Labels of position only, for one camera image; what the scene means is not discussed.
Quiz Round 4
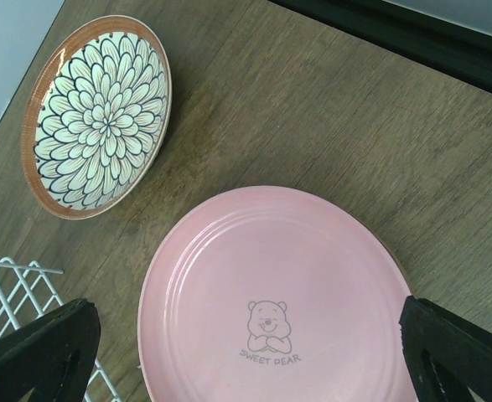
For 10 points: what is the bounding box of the teal plate with flower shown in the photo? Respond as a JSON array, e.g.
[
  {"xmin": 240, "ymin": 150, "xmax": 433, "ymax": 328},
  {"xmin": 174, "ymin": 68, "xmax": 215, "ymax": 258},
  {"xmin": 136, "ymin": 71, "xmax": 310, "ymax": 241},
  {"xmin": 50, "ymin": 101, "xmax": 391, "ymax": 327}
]
[{"xmin": 379, "ymin": 239, "xmax": 415, "ymax": 295}]

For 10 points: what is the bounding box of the black table edge frame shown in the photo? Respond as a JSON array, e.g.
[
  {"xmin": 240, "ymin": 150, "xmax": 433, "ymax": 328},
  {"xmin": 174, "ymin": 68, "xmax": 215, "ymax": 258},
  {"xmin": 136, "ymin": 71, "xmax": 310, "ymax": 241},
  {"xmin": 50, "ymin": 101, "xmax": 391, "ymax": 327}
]
[{"xmin": 275, "ymin": 1, "xmax": 492, "ymax": 94}]

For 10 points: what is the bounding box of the floral plate with orange rim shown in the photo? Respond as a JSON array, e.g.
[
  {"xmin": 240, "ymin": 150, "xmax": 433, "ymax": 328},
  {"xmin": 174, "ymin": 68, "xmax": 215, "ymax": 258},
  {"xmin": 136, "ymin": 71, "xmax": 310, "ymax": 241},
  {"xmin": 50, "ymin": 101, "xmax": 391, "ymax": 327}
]
[{"xmin": 21, "ymin": 15, "xmax": 172, "ymax": 220}]

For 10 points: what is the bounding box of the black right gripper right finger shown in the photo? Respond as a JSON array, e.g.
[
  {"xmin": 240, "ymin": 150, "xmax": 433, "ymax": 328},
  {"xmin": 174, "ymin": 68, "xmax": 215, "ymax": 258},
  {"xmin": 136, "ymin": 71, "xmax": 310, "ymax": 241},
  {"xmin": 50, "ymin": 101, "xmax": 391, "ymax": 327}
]
[{"xmin": 399, "ymin": 296, "xmax": 492, "ymax": 401}]

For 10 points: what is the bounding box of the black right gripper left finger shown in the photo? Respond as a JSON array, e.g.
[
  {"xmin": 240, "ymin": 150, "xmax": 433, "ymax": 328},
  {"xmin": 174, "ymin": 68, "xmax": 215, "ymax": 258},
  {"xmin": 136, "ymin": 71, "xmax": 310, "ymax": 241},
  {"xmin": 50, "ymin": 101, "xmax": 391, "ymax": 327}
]
[{"xmin": 0, "ymin": 298, "xmax": 101, "ymax": 401}]

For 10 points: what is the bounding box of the pink round plate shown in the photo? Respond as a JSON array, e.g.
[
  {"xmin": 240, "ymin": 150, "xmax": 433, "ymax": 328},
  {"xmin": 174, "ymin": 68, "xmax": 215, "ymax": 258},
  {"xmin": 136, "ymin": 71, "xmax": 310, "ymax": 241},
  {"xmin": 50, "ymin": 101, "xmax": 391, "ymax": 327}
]
[{"xmin": 137, "ymin": 186, "xmax": 416, "ymax": 401}]

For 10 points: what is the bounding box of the white wire dish rack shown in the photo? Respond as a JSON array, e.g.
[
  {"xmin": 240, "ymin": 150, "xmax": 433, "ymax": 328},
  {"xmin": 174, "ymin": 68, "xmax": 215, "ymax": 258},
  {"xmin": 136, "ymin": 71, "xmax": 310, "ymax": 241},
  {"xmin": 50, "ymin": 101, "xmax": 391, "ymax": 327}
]
[{"xmin": 0, "ymin": 248, "xmax": 125, "ymax": 402}]

